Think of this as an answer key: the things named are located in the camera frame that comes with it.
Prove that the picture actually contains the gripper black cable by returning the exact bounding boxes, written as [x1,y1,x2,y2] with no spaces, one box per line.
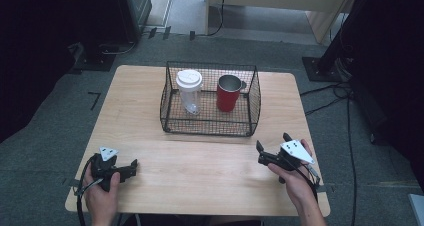
[76,155,103,226]
[288,157,322,202]

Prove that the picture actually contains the dark equipment cabinet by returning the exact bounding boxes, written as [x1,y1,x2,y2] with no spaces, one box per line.
[113,0,153,44]

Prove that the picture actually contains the person's right hand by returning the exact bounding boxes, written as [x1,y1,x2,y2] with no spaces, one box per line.
[267,138,318,204]

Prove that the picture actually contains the black hanging cable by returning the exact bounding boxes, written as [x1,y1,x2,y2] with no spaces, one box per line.
[205,0,228,38]

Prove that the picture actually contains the clear cup with white lid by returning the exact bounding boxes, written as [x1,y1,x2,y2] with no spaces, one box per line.
[175,69,204,116]

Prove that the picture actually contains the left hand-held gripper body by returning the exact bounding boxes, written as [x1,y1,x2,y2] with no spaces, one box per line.
[90,146,133,192]

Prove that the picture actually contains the black floor plate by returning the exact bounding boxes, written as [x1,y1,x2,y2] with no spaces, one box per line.
[67,41,138,75]

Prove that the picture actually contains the black floor cables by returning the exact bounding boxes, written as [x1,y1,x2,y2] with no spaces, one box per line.
[299,81,359,226]

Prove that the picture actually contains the red metal mug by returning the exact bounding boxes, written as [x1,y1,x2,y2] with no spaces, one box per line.
[215,74,248,113]

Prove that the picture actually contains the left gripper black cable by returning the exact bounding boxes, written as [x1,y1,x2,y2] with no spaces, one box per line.
[76,155,103,226]

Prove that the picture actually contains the person's left hand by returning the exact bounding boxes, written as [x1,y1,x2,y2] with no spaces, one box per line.
[82,165,121,218]

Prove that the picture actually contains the black wire mesh basket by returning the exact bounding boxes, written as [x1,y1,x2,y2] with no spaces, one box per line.
[159,61,262,138]

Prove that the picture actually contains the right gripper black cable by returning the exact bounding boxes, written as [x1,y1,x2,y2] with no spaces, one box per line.
[288,157,322,202]

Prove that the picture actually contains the black stand base plate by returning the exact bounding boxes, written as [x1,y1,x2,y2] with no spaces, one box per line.
[301,56,353,84]

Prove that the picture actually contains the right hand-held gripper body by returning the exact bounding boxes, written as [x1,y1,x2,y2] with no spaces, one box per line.
[258,139,316,184]

